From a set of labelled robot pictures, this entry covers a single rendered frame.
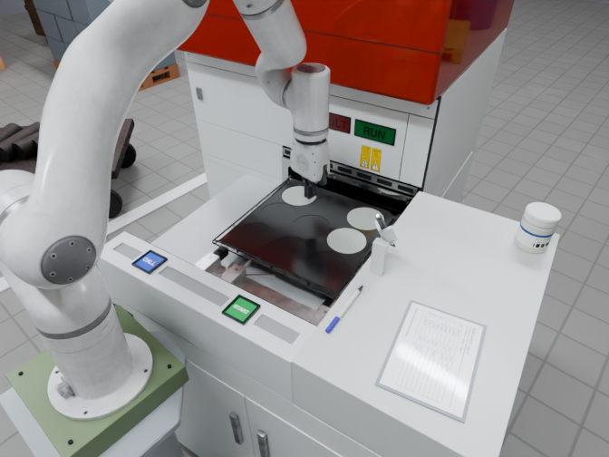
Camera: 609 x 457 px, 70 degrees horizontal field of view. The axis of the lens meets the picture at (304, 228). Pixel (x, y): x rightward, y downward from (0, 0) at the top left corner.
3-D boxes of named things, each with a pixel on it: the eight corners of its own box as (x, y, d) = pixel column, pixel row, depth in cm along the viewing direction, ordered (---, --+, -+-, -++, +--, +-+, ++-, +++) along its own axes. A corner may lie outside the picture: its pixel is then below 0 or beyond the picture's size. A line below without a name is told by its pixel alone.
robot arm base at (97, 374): (76, 442, 75) (38, 381, 64) (33, 375, 85) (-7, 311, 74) (171, 373, 86) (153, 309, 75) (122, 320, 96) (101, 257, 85)
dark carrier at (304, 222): (293, 179, 136) (293, 178, 135) (396, 215, 121) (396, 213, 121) (219, 241, 113) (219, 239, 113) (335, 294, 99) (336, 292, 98)
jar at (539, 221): (517, 230, 105) (529, 198, 99) (548, 240, 102) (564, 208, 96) (510, 247, 100) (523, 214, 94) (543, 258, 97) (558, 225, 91)
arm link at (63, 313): (53, 352, 68) (-12, 231, 53) (6, 293, 77) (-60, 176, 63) (124, 308, 75) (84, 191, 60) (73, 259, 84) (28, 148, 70)
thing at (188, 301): (138, 271, 116) (123, 230, 107) (317, 368, 93) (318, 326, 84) (109, 294, 109) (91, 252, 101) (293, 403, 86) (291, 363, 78)
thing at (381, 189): (285, 179, 144) (284, 154, 138) (410, 223, 126) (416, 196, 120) (282, 182, 143) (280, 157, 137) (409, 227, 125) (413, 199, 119)
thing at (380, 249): (378, 256, 98) (384, 208, 90) (394, 262, 97) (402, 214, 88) (366, 272, 94) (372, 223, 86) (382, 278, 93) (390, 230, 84)
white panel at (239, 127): (207, 155, 163) (188, 43, 137) (415, 228, 129) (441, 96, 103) (201, 159, 161) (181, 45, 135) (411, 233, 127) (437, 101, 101)
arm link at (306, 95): (282, 123, 102) (312, 136, 97) (280, 66, 94) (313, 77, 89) (306, 111, 107) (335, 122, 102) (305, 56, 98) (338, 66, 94)
